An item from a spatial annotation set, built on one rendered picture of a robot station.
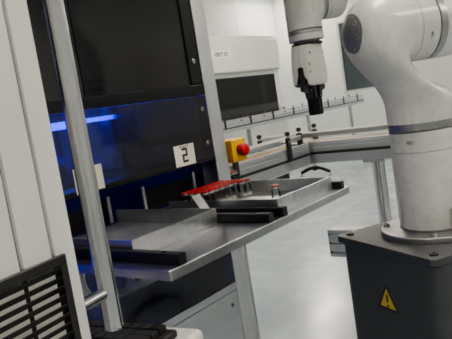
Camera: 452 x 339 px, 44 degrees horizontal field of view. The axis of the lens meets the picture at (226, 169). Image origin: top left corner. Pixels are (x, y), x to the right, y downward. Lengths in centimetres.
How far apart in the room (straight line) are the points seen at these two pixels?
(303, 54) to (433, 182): 51
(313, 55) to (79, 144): 80
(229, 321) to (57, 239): 116
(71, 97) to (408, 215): 62
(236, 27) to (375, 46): 893
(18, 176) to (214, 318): 117
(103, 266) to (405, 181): 55
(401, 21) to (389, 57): 6
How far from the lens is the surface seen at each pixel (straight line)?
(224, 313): 174
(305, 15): 139
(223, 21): 962
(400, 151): 103
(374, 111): 1002
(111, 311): 75
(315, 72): 139
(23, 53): 66
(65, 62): 72
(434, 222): 103
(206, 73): 171
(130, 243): 110
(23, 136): 64
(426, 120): 100
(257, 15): 1048
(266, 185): 160
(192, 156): 161
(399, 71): 98
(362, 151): 229
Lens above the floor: 114
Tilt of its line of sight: 6 degrees down
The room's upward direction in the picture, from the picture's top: 9 degrees counter-clockwise
